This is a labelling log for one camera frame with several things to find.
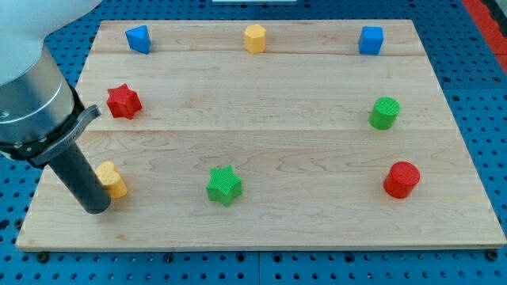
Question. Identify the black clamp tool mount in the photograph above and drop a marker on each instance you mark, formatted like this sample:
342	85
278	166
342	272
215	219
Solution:
40	152

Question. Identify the red cylinder block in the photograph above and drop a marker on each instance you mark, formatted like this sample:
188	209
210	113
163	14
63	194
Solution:
401	179

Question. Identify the blue triangle block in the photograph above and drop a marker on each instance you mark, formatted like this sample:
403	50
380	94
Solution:
139	39

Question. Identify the yellow hexagon block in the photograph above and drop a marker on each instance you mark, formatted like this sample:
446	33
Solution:
255	38

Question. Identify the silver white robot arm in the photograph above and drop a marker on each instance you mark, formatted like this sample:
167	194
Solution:
42	115

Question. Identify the yellow heart block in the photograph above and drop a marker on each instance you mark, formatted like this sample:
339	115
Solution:
110	178

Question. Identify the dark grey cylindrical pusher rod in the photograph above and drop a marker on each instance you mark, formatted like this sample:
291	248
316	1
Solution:
74	170

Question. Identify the blue cube block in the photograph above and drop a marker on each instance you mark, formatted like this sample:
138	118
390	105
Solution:
371	40

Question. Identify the red star block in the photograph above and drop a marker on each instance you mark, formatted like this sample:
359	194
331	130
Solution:
123	102

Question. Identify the green cylinder block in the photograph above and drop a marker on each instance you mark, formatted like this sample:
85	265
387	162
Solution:
384	113

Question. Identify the green star block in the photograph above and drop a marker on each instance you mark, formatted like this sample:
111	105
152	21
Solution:
224	185

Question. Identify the light wooden board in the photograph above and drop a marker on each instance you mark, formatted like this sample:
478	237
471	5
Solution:
292	121

